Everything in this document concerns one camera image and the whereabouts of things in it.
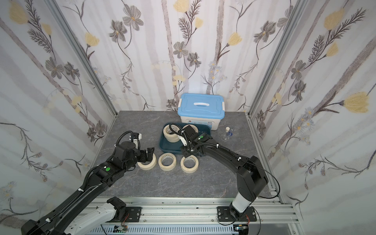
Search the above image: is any masking tape roll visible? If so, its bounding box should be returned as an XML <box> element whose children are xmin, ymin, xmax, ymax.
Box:
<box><xmin>180</xmin><ymin>155</ymin><xmax>199</xmax><ymax>174</ymax></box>
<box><xmin>158</xmin><ymin>153</ymin><xmax>177</xmax><ymax>171</ymax></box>
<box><xmin>183</xmin><ymin>124</ymin><xmax>198</xmax><ymax>133</ymax></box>
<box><xmin>137</xmin><ymin>154</ymin><xmax>157</xmax><ymax>171</ymax></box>
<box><xmin>163</xmin><ymin>124</ymin><xmax>180</xmax><ymax>143</ymax></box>

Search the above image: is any teal plastic tray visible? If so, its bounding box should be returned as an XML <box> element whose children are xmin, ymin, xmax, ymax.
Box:
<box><xmin>159</xmin><ymin>122</ymin><xmax>211</xmax><ymax>154</ymax></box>

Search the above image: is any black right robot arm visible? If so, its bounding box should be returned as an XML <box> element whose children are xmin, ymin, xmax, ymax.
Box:
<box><xmin>168</xmin><ymin>123</ymin><xmax>272</xmax><ymax>221</ymax></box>

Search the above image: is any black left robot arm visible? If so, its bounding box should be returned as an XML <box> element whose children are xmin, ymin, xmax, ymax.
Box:
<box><xmin>21</xmin><ymin>131</ymin><xmax>155</xmax><ymax>235</ymax></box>

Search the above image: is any white box with blue lid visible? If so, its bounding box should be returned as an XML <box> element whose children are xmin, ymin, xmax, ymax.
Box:
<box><xmin>177</xmin><ymin>93</ymin><xmax>225</xmax><ymax>130</ymax></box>

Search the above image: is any glass flask with stopper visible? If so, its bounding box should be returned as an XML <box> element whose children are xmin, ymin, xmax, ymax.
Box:
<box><xmin>221</xmin><ymin>127</ymin><xmax>233</xmax><ymax>141</ymax></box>

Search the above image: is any small circuit board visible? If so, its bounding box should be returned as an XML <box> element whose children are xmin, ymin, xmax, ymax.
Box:
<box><xmin>113</xmin><ymin>225</ymin><xmax>128</xmax><ymax>233</ymax></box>

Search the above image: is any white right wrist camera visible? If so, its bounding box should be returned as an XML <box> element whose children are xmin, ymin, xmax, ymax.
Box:
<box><xmin>178</xmin><ymin>130</ymin><xmax>188</xmax><ymax>146</ymax></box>

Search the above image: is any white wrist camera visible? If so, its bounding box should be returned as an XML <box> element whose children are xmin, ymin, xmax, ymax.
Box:
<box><xmin>133</xmin><ymin>133</ymin><xmax>142</xmax><ymax>150</ymax></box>
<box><xmin>178</xmin><ymin>130</ymin><xmax>188</xmax><ymax>146</ymax></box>

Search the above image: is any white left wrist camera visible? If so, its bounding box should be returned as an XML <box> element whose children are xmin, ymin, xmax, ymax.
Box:
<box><xmin>133</xmin><ymin>133</ymin><xmax>142</xmax><ymax>150</ymax></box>

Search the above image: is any aluminium frame rail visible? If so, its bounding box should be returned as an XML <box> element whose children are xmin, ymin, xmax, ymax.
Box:
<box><xmin>70</xmin><ymin>196</ymin><xmax>303</xmax><ymax>235</ymax></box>

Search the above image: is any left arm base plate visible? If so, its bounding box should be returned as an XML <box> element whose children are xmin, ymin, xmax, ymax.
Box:
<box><xmin>109</xmin><ymin>207</ymin><xmax>142</xmax><ymax>223</ymax></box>

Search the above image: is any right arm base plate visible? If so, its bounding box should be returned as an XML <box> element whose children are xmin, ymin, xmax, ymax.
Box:
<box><xmin>216</xmin><ymin>206</ymin><xmax>258</xmax><ymax>222</ymax></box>

